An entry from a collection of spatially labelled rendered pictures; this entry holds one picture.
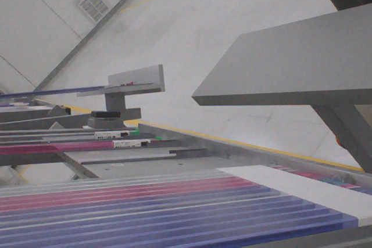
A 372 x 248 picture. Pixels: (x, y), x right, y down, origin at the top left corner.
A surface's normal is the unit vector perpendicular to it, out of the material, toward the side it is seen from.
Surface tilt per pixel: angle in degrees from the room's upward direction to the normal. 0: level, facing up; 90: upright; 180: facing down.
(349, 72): 0
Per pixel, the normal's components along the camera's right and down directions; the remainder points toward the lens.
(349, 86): -0.65, -0.67
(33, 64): 0.45, 0.05
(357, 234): 0.01, -1.00
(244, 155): -0.90, 0.01
